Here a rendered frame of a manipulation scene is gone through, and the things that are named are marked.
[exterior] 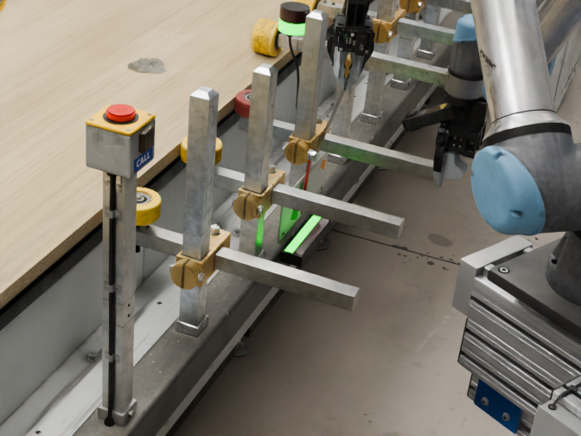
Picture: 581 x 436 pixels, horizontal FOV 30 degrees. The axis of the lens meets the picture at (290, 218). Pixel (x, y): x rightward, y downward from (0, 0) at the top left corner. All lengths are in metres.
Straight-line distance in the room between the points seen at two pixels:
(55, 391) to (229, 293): 0.37
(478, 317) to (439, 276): 1.79
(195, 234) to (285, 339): 1.32
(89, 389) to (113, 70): 0.79
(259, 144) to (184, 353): 0.40
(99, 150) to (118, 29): 1.19
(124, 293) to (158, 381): 0.27
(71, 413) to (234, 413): 1.01
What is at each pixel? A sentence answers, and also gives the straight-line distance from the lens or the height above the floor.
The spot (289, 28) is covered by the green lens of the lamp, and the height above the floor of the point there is 1.10.
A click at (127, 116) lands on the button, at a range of 1.46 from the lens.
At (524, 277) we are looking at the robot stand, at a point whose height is 1.04.
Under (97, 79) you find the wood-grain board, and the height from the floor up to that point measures 0.90.
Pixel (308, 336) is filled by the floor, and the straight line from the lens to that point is 3.12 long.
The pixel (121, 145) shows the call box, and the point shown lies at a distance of 1.45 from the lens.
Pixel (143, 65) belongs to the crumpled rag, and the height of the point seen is 0.91.
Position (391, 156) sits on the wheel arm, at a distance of 2.23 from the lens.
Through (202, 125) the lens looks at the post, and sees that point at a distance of 1.71.
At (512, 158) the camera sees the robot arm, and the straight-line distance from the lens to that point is 1.40.
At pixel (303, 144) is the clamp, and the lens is 2.22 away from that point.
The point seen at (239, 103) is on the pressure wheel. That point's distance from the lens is 2.29.
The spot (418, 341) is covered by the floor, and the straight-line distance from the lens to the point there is 3.17.
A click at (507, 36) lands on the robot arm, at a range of 1.47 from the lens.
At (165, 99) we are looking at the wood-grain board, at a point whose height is 0.90.
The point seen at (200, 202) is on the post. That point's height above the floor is 0.97.
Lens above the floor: 1.86
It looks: 31 degrees down
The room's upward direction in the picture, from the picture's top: 6 degrees clockwise
